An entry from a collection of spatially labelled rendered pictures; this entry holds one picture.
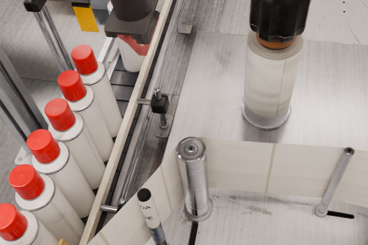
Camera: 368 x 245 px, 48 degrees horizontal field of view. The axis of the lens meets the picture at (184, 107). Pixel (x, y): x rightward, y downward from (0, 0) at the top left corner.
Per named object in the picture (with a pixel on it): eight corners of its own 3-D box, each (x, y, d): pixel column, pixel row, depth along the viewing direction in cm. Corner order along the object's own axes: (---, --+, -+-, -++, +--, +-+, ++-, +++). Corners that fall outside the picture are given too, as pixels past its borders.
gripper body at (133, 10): (162, -2, 67) (156, -42, 61) (147, 43, 61) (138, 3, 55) (124, -4, 68) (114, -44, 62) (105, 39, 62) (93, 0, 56)
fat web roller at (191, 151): (210, 223, 65) (205, 166, 50) (181, 219, 66) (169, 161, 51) (214, 197, 68) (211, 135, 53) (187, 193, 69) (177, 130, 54)
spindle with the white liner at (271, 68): (288, 132, 75) (318, -2, 51) (239, 126, 76) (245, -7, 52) (291, 93, 80) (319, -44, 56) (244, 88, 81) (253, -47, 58)
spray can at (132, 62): (144, 75, 86) (126, -6, 69) (120, 72, 86) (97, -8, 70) (150, 57, 89) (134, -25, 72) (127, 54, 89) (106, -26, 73)
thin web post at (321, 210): (327, 218, 64) (358, 158, 50) (314, 216, 65) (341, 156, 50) (327, 206, 66) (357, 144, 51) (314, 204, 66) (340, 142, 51)
